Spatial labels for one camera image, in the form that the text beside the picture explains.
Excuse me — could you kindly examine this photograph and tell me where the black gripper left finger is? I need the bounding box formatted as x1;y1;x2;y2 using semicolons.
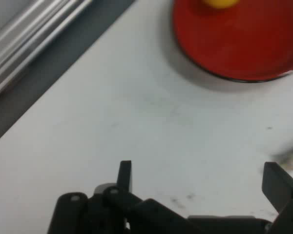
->
47;160;201;234

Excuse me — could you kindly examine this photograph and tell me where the horizontal aluminium frame rail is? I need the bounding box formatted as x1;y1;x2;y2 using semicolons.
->
0;0;93;103

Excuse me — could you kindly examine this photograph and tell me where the yellow toy pear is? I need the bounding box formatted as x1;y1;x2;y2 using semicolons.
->
202;0;240;9

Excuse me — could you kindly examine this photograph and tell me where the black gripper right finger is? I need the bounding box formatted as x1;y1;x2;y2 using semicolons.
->
261;161;293;234

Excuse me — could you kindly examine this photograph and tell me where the red round plate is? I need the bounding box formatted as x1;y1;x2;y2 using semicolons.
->
172;0;293;83

